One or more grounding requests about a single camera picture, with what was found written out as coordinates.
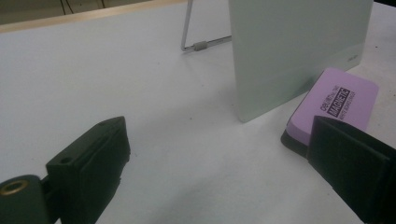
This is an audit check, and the wooden table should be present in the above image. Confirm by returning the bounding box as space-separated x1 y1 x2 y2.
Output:
0 0 188 34

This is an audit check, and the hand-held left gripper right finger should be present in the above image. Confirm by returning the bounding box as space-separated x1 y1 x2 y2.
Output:
307 115 396 224

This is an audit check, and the purple whiteboard eraser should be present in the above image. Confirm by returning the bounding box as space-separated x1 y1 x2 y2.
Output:
280 67 380 158

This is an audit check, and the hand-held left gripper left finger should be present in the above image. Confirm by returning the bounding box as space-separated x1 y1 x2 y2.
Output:
46 116 132 224

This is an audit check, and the metal whiteboard stand leg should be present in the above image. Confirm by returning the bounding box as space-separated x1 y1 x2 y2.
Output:
180 0 233 52

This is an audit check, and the black hanging wall cable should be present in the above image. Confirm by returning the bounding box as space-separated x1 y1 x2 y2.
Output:
60 0 75 16

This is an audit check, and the frosted glass whiteboard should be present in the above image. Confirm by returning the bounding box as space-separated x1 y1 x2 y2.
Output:
228 0 375 123

